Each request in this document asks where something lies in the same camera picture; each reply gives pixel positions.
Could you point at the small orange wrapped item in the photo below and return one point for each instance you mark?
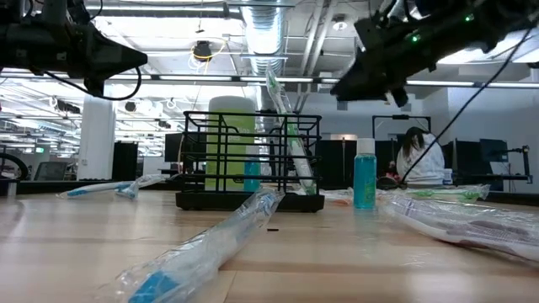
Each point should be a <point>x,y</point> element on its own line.
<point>341,198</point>

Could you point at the black cabinet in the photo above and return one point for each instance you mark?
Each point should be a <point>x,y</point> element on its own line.
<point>124,162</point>

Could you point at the purple toothbrush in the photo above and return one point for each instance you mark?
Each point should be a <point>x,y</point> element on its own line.
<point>463,227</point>

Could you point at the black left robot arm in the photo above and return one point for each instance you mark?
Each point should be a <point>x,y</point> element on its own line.
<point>25,46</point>

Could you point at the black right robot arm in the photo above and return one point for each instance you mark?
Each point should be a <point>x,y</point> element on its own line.
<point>463,29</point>

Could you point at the blue toothbrush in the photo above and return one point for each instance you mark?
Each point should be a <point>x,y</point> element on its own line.
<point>143,182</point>
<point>202,248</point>
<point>84,191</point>

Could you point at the white pillar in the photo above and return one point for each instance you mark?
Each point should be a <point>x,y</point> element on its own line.
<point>97,139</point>

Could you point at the black monitor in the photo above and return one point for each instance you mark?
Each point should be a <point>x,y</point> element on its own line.
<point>172,147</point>

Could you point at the small white bottle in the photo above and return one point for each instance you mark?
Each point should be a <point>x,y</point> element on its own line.
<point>447,177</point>

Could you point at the green toothbrush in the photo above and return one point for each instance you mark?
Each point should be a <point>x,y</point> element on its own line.
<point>279,97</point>
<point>446,193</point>

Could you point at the blue mouthwash bottle white cap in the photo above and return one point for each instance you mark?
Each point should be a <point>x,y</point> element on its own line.
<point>364,177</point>
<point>252,168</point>

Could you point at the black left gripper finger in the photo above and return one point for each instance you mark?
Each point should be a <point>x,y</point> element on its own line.
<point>122,52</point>
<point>120,67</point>

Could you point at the dark desk monitor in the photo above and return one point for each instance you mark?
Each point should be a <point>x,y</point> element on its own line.
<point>493,150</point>

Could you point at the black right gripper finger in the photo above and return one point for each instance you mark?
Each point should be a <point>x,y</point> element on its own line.
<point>366,96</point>
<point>366,78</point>

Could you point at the green wipes canister white lid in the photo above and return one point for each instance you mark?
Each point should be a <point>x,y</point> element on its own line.
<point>233,104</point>

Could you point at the person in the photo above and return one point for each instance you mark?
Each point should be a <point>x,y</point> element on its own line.
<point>425,164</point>

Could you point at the black aluminium table frame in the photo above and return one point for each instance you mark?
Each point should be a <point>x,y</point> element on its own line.
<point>50,187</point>

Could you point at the black frame stand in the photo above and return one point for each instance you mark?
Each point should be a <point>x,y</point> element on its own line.
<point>400,116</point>

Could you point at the black camera arm stand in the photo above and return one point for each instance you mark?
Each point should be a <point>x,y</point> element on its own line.
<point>525,164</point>

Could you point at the silver ventilation duct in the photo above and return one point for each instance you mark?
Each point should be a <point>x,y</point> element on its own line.
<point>263,33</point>

